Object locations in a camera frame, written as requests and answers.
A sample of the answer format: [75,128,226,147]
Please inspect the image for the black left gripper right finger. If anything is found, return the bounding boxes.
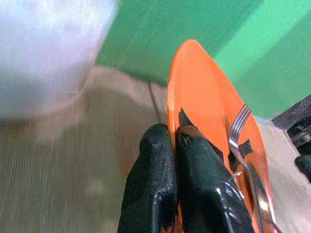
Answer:
[174,125,256,233]

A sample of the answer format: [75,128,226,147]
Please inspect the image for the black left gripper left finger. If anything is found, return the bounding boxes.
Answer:
[117,123,180,233]

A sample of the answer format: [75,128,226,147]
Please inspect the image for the silver fork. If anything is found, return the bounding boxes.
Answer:
[228,103,282,233]

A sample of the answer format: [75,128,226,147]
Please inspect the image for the orange plate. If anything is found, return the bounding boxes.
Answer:
[166,39,276,233]

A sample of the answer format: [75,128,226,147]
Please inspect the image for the black textured object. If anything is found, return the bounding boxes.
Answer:
[271,94,311,183]

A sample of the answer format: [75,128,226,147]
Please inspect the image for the green mat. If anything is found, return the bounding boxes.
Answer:
[96,0,311,119]

